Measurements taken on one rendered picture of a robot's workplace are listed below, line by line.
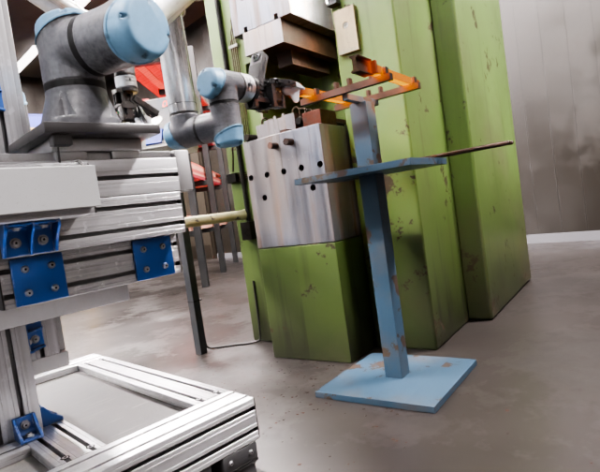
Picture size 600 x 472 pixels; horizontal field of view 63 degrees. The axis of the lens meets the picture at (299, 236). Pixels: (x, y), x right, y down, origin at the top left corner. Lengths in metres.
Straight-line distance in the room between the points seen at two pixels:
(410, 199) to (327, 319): 0.56
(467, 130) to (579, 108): 2.63
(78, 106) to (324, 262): 1.13
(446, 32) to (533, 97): 2.67
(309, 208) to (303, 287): 0.32
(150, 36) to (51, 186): 0.34
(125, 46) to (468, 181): 1.66
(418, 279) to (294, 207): 0.56
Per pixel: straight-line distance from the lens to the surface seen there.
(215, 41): 2.52
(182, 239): 2.32
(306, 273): 1.94
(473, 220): 2.30
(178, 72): 1.36
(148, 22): 1.02
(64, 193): 0.87
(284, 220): 1.96
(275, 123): 2.05
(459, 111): 2.32
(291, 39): 2.13
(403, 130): 1.92
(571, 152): 4.86
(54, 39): 1.09
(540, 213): 4.96
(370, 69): 1.44
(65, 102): 1.06
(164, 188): 1.08
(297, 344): 2.05
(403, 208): 1.92
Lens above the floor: 0.61
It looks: 3 degrees down
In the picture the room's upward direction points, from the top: 8 degrees counter-clockwise
